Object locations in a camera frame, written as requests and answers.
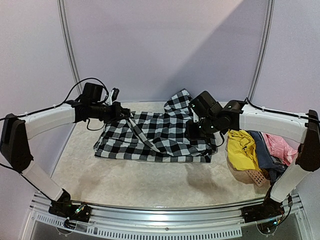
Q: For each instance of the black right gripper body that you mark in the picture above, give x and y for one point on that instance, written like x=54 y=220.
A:
x=191 y=132

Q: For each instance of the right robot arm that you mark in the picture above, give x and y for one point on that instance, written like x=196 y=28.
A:
x=210 y=117

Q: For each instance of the pink laundry basket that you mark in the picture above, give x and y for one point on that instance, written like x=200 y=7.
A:
x=257 y=177

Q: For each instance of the corner wall post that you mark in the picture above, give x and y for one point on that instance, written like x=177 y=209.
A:
x=262 y=49
x=62 y=11

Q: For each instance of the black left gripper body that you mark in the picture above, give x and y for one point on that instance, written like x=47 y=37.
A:
x=111 y=116

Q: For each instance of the yellow garment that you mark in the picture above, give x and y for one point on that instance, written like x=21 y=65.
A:
x=241 y=151

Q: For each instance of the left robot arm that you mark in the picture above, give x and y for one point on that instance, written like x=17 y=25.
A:
x=95 y=102

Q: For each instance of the left corner wall post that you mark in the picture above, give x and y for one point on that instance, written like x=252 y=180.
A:
x=62 y=11

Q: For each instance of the right corner wall post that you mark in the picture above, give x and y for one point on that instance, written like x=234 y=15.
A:
x=262 y=49

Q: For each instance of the navy blue garment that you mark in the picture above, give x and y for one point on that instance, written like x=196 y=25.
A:
x=274 y=167

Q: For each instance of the black white checkered shirt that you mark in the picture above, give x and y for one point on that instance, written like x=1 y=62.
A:
x=156 y=137

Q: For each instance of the pink garment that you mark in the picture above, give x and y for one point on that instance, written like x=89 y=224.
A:
x=279 y=148

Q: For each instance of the aluminium front rail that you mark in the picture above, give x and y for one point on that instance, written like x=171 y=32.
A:
x=220 y=222

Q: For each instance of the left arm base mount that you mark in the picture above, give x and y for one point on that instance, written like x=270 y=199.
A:
x=73 y=210

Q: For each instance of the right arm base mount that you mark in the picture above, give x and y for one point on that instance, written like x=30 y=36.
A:
x=268 y=209

